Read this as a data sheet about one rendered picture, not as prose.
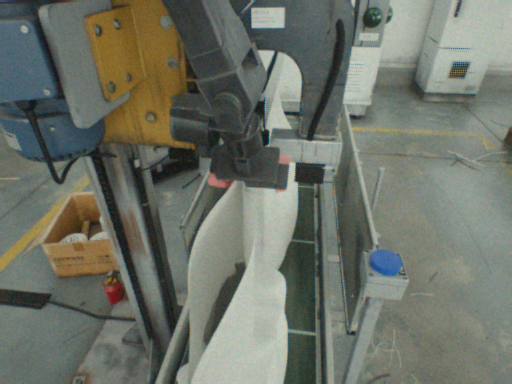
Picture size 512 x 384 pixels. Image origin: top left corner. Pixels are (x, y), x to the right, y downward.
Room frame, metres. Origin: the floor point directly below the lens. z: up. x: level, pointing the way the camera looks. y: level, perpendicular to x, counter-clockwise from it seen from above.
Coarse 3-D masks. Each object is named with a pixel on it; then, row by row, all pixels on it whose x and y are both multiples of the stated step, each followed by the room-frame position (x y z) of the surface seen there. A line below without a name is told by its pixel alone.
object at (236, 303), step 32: (224, 224) 0.46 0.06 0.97; (192, 256) 0.34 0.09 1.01; (224, 256) 0.46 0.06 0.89; (192, 288) 0.31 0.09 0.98; (224, 288) 0.52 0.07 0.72; (256, 288) 0.44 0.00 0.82; (192, 320) 0.26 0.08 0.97; (224, 320) 0.23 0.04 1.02; (256, 320) 0.37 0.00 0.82; (192, 352) 0.21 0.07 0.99; (224, 352) 0.23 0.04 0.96; (256, 352) 0.30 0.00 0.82
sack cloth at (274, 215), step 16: (272, 112) 0.98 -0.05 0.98; (272, 128) 0.94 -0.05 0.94; (288, 128) 1.11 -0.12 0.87; (288, 176) 0.89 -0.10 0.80; (256, 192) 0.88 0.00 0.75; (272, 192) 0.87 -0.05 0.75; (288, 192) 0.90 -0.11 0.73; (256, 208) 0.88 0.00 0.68; (272, 208) 0.88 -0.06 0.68; (288, 208) 0.91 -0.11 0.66; (256, 224) 0.88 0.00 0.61; (272, 224) 0.89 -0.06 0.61; (288, 224) 0.92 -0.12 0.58; (256, 240) 0.88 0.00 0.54; (272, 240) 0.89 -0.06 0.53; (288, 240) 0.94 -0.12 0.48; (256, 256) 0.88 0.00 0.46; (272, 256) 0.88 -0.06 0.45
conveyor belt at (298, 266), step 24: (288, 120) 2.34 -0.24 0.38; (312, 192) 1.40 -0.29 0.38; (312, 216) 1.21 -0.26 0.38; (312, 240) 1.05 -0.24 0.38; (288, 264) 0.91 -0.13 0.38; (312, 264) 0.91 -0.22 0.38; (288, 288) 0.80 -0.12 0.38; (312, 288) 0.80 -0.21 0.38; (288, 312) 0.70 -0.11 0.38; (312, 312) 0.70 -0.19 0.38; (288, 336) 0.61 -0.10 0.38; (312, 336) 0.61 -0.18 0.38; (288, 360) 0.53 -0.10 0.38; (312, 360) 0.53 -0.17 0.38
